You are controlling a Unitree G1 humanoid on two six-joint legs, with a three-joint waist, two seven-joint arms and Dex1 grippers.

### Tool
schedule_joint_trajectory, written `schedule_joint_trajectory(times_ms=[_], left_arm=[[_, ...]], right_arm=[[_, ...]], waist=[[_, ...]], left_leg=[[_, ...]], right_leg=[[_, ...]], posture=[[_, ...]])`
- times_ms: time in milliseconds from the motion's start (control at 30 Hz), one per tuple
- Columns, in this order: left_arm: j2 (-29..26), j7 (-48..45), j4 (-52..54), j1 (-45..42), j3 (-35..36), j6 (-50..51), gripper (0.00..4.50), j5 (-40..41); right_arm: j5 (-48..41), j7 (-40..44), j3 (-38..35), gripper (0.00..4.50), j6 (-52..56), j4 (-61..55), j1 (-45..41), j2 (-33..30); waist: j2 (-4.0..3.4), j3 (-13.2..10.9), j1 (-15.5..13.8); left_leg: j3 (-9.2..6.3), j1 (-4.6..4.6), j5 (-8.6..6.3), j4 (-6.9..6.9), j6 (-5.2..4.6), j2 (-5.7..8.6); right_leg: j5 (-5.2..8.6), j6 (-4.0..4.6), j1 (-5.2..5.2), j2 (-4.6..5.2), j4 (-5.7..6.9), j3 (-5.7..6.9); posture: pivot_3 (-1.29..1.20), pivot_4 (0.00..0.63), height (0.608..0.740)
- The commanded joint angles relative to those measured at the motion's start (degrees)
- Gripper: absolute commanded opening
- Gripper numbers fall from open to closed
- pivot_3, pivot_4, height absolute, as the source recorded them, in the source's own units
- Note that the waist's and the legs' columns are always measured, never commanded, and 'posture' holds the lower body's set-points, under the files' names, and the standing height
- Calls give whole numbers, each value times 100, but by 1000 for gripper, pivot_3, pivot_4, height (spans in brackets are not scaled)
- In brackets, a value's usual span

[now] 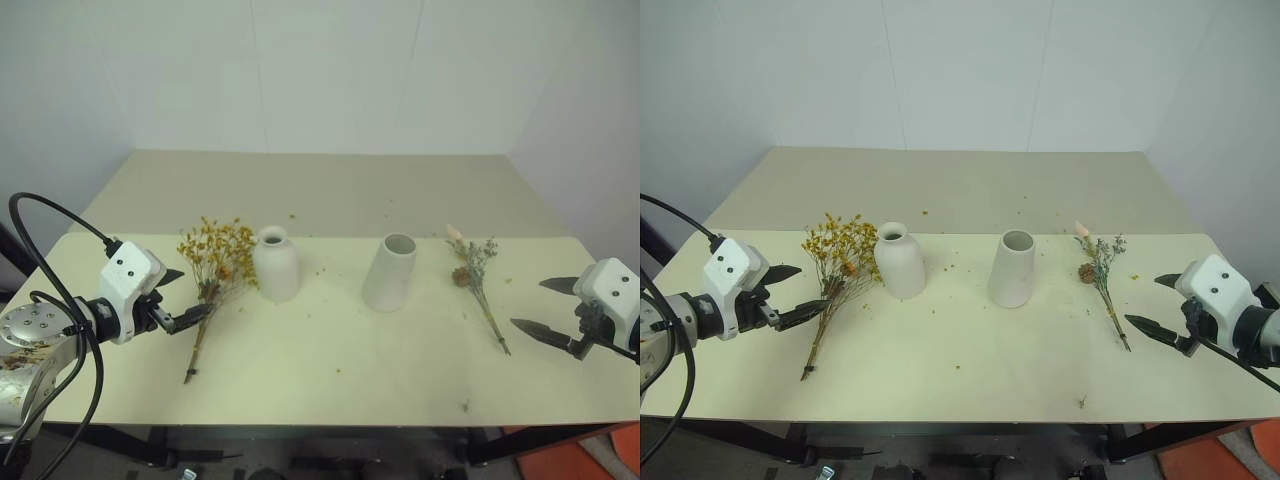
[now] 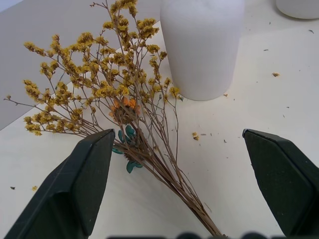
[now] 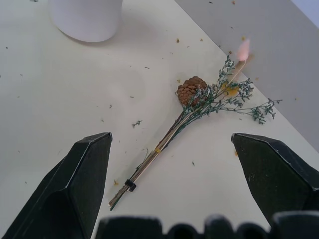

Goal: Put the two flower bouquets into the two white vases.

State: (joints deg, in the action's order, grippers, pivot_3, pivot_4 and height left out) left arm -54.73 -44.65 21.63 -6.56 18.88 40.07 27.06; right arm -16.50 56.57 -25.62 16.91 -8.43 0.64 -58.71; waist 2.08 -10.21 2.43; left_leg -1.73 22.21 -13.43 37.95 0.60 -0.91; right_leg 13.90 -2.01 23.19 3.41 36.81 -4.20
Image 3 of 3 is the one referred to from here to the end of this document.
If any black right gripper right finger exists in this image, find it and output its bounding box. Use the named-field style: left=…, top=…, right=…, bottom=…
left=231, top=132, right=319, bottom=232

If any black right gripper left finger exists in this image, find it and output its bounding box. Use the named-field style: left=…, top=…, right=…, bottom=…
left=1, top=132, right=113, bottom=239

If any white cylindrical vase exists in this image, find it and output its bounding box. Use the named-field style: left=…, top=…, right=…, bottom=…
left=48, top=0, right=124, bottom=43

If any dried flower bouquet with pinecone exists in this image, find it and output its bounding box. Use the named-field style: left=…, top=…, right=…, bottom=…
left=107, top=38, right=283, bottom=211

